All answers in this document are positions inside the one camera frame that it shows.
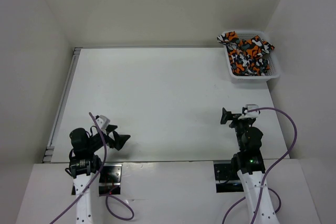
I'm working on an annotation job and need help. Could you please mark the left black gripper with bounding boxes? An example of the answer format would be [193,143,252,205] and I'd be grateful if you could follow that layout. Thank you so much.
[87,124,130,152]

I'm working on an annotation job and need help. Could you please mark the orange camouflage shorts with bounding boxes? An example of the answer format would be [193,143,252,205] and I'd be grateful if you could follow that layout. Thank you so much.
[217,31,275,77]

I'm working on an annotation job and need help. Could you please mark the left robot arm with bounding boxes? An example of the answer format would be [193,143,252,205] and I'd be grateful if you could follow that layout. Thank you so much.
[68,127,105,223]

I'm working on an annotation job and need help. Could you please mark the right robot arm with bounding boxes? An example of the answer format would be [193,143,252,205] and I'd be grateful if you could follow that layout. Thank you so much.
[220,104,279,223]

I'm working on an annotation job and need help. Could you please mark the white plastic basket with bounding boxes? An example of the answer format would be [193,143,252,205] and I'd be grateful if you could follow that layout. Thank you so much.
[223,30,280,83]

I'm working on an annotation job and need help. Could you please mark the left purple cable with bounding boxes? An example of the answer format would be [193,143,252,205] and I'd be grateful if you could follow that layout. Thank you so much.
[49,112,135,224]

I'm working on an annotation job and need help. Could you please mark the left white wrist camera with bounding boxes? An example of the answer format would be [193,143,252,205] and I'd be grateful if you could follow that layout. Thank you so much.
[96,115,110,131]

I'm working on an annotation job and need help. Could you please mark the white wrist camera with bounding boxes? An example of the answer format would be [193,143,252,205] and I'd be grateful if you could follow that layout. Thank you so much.
[238,104,260,120]
[96,115,110,131]

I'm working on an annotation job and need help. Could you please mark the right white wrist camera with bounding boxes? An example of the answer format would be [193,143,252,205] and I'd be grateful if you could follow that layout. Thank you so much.
[238,104,260,120]

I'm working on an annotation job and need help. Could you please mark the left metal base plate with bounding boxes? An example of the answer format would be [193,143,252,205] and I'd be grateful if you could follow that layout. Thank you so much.
[65,164,122,195]

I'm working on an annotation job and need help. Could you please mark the metal base plate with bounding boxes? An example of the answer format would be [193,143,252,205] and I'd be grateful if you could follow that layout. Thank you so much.
[65,164,122,195]
[213,161,244,193]

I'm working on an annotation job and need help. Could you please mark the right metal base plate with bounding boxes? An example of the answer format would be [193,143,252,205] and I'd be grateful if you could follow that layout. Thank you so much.
[213,161,244,193]

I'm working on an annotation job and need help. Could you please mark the aluminium table edge rail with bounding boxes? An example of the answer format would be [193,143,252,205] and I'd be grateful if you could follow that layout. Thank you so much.
[42,47,82,163]

